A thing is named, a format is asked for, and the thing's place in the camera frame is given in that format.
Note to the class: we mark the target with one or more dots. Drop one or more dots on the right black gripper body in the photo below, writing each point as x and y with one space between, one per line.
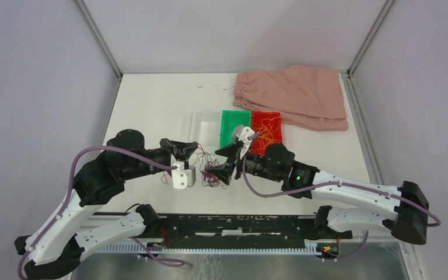
237 161

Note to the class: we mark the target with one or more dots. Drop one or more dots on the green plastic bin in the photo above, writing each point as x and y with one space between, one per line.
230 119

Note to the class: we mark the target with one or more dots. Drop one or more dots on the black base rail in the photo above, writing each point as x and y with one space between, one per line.
179 231

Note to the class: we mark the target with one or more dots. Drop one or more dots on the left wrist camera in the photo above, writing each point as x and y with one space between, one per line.
183 176

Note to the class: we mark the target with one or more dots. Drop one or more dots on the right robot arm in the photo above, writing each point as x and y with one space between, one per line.
402 210

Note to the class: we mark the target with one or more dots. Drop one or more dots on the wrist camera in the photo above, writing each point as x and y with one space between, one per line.
183 176
243 137

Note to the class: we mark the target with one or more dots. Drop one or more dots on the red plastic bin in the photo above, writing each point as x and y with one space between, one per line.
269 124

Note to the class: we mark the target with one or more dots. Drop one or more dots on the pink cloth shorts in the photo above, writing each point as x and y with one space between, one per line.
307 97

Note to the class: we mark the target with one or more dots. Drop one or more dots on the white drawstring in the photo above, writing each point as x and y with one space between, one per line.
226 86

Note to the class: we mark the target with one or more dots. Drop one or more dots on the white slotted cable duct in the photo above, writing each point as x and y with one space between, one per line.
125 247

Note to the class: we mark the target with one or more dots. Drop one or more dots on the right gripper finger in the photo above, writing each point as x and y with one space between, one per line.
230 150
223 172

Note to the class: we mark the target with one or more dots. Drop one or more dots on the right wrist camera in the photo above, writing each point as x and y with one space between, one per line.
243 137

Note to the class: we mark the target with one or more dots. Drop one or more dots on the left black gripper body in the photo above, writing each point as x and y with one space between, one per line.
177 156

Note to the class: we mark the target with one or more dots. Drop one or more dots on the clear plastic bin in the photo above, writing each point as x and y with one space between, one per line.
205 129

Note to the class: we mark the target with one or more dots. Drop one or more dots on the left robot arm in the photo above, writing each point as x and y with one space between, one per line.
59 246

